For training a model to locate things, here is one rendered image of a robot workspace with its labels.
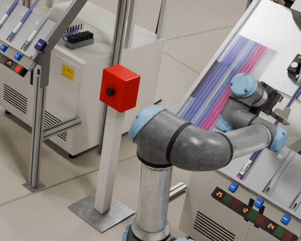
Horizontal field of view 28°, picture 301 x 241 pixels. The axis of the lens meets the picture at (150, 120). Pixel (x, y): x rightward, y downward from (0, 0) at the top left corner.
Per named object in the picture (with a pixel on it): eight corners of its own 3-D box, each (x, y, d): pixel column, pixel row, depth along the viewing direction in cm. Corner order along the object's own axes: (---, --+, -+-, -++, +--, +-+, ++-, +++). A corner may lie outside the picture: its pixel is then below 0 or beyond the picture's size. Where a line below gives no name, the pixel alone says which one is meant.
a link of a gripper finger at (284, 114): (301, 115, 204) (282, 102, 201) (291, 129, 205) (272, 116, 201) (296, 113, 207) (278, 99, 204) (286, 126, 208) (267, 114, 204)
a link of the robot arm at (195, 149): (216, 147, 139) (295, 123, 179) (178, 127, 144) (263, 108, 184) (200, 190, 143) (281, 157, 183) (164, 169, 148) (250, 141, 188)
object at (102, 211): (101, 233, 286) (123, 90, 247) (67, 208, 298) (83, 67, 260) (134, 213, 303) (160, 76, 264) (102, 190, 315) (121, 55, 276)
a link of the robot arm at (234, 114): (239, 140, 180) (256, 108, 179) (208, 125, 185) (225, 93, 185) (246, 145, 186) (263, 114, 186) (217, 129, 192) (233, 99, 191)
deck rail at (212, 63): (165, 142, 238) (160, 136, 232) (161, 139, 239) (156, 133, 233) (264, 4, 249) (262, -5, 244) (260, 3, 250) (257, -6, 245)
